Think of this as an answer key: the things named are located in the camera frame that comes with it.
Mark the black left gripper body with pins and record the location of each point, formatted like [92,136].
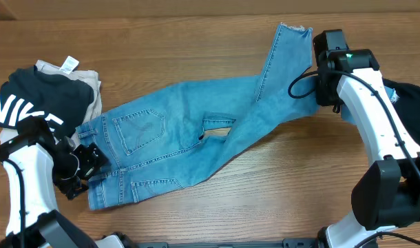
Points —
[71,169]

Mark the blue denim jeans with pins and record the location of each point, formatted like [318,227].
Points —
[181,135]

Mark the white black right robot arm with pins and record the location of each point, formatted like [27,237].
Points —
[388,194]

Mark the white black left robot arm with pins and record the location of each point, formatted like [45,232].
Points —
[37,166]

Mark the black shirt white letters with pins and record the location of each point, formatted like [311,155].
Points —
[61,101]

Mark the black garment right side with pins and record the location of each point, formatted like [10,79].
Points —
[405,98]

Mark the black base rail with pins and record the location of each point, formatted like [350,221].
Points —
[286,243]

